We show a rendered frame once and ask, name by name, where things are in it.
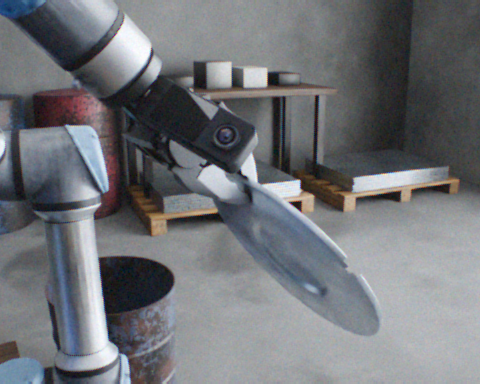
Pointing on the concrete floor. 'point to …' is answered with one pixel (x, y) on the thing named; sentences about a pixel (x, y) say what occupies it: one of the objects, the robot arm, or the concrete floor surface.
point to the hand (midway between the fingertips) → (250, 192)
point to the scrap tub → (137, 315)
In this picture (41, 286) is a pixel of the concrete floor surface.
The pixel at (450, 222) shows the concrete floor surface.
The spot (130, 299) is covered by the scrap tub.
